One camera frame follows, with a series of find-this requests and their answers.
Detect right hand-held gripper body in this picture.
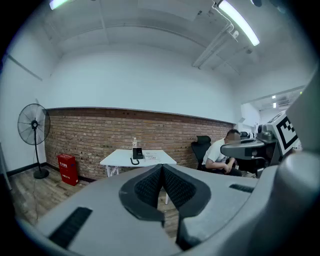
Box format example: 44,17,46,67
249,109,300,176

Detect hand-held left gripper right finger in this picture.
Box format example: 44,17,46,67
162,164,259,252

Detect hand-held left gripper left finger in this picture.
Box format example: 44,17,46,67
37,164,181,256

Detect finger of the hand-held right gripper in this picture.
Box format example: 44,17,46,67
220,138,266,160

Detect black office chair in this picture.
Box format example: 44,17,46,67
191,135,212,171

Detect white folding table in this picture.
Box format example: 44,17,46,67
99,149,177,205

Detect red metal box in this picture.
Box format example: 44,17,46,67
56,153,80,187

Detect white ceiling pipes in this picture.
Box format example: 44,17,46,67
191,21,241,69

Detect long ceiling light tube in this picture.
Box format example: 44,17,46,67
49,0,69,11
216,0,261,47

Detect black pedestal fan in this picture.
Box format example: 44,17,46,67
17,103,52,180

